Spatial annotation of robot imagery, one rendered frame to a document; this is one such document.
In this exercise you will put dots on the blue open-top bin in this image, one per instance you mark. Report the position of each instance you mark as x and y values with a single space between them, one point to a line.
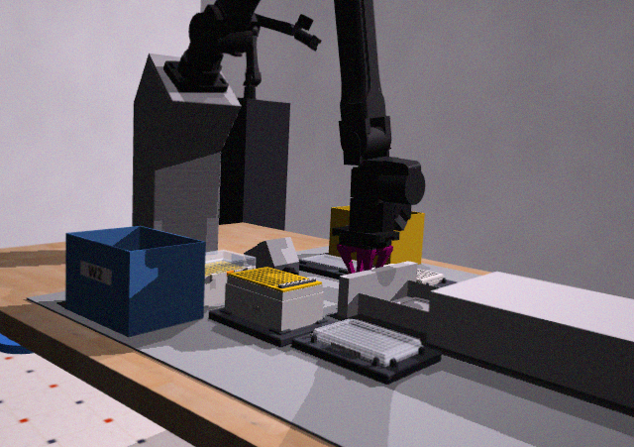
134 292

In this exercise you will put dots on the yellow open-top bin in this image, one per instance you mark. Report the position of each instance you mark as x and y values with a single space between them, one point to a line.
407 248

